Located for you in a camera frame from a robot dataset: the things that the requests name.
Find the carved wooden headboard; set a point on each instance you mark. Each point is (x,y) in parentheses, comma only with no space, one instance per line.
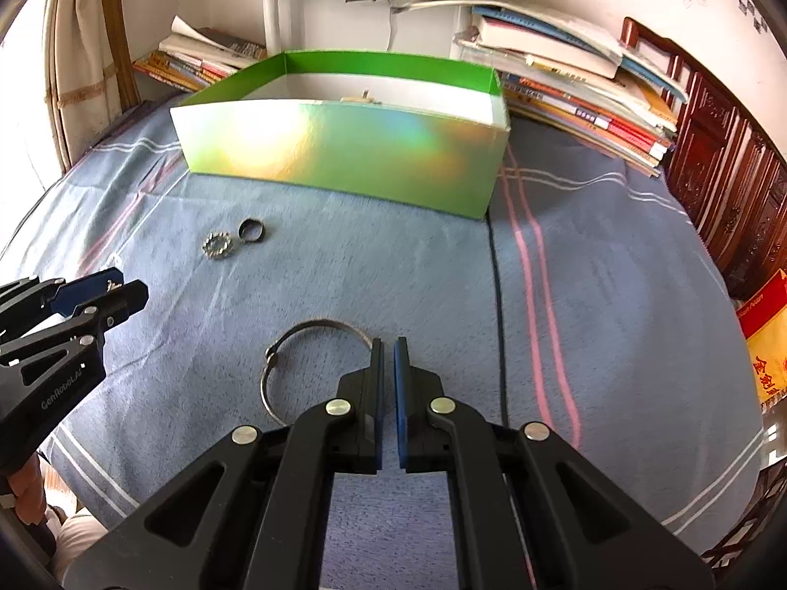
(725,153)

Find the small stack of books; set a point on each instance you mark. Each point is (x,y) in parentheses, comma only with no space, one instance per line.
(184,67)

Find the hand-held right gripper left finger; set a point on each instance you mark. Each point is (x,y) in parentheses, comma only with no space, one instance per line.
(376,418)

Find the green holographic box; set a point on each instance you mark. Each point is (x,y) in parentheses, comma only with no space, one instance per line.
(338,153)

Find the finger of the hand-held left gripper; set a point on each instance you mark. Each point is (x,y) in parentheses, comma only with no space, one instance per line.
(86,290)
(129,298)

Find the large stack of books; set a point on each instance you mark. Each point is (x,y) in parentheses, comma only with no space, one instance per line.
(584,110)

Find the beige curtain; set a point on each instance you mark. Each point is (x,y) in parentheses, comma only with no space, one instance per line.
(80,74)

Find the yellow red bag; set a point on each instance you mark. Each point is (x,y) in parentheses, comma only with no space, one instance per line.
(768,350)

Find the white table leg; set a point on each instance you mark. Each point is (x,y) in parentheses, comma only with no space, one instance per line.
(280,18)

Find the silver bangle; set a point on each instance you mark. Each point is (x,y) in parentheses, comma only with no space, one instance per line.
(270,354)

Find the person's left hand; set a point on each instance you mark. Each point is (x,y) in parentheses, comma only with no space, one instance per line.
(27,491)

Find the blue striped bedsheet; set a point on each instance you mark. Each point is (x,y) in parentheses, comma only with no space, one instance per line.
(615,270)

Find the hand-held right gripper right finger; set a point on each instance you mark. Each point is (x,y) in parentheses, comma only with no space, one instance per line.
(399,418)

